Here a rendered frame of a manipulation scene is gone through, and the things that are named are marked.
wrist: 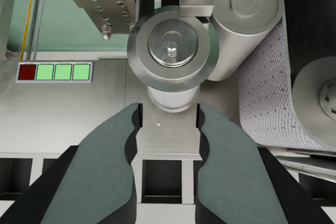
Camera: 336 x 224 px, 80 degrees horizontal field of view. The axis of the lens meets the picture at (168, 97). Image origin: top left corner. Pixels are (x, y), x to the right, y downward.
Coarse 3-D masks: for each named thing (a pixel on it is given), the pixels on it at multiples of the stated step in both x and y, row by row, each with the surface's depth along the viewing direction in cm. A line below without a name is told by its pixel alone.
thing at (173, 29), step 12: (156, 24) 31; (168, 24) 31; (180, 24) 31; (156, 36) 30; (168, 36) 30; (180, 36) 31; (192, 36) 30; (156, 48) 30; (180, 48) 30; (192, 48) 30; (156, 60) 30; (168, 60) 30; (180, 60) 29
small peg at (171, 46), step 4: (168, 44) 27; (172, 44) 27; (176, 44) 27; (168, 48) 27; (172, 48) 27; (176, 48) 27; (168, 52) 28; (172, 52) 28; (176, 52) 29; (168, 56) 29; (172, 56) 29
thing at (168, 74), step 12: (168, 12) 32; (144, 24) 32; (192, 24) 32; (144, 36) 32; (204, 36) 31; (144, 48) 31; (204, 48) 31; (144, 60) 31; (192, 60) 30; (204, 60) 30; (156, 72) 30; (168, 72) 30; (180, 72) 30; (192, 72) 30
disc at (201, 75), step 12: (156, 12) 33; (204, 24) 33; (132, 36) 33; (216, 36) 32; (132, 48) 32; (216, 48) 32; (132, 60) 32; (216, 60) 31; (144, 72) 31; (204, 72) 31; (156, 84) 31; (168, 84) 31; (180, 84) 31; (192, 84) 31
